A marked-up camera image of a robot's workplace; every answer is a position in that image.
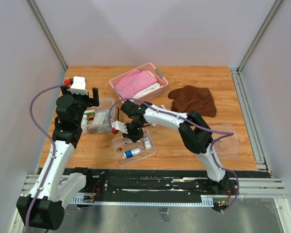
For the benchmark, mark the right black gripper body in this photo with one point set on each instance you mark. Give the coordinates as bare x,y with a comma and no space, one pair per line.
135,130

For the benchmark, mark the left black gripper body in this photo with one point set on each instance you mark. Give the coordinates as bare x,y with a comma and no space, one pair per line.
82,101

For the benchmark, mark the clear plastic medicine box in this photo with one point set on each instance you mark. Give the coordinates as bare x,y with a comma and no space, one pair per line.
104,105

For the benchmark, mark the small bandage roll packet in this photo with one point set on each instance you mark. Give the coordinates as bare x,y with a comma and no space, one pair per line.
147,144

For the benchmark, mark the clear divided tray insert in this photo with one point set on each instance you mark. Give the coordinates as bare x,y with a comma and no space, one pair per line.
119,143

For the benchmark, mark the white blue pill bottle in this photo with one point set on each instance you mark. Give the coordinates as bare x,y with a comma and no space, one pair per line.
132,153

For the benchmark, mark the clear box lid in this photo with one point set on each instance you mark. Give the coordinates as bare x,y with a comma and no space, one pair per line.
227,147

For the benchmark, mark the green medicine box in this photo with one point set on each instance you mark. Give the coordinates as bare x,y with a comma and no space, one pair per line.
90,113

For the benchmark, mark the white gauze pad packet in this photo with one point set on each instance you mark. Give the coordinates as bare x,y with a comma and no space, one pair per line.
99,118

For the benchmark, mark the white medicine bottle green label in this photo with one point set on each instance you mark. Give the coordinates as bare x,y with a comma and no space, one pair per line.
84,120

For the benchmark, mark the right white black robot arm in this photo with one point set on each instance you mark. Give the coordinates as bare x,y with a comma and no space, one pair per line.
195,133

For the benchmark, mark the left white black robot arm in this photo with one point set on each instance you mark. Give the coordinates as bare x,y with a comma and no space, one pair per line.
44,207

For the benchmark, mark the brown glass bottle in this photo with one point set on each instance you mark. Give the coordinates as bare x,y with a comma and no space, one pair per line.
91,129

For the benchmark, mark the pink folded cloth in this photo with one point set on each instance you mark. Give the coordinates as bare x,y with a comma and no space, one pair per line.
135,82

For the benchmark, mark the white folded cloth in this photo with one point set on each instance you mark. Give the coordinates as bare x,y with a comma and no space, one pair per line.
148,93

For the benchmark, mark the brown towel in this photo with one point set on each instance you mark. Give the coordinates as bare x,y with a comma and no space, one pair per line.
190,98

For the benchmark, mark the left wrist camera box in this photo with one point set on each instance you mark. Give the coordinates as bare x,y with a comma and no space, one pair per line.
78,86

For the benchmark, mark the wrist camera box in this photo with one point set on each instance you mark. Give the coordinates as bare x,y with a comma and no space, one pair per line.
78,86
118,126

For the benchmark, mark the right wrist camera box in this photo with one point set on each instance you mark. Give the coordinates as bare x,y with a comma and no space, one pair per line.
118,126

